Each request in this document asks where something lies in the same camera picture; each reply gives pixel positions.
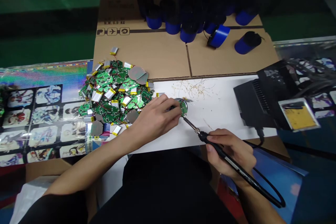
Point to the black soldering station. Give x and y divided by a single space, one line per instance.
265 95

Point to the white plastic bag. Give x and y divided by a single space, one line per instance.
26 203

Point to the holographic picture card sheets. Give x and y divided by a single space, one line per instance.
39 119

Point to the white paper sheet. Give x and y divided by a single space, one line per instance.
202 111

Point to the large cardboard box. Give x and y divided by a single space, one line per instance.
168 43

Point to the yellow sponge tray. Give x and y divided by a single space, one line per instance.
298 115

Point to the person's left hand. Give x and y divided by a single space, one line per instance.
153 120

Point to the black soldering iron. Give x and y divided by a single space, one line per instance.
236 161

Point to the small cardboard box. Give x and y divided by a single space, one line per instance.
63 182

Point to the person's right hand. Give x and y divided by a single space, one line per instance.
232 153

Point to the person's body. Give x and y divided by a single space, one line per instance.
157 190

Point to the round green circuit board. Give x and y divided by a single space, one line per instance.
183 106

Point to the pile of green circuit boards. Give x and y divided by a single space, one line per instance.
115 95

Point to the blue cylinder lying sideways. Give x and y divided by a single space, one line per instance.
218 36

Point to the group of blue cylinders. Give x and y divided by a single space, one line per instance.
199 3

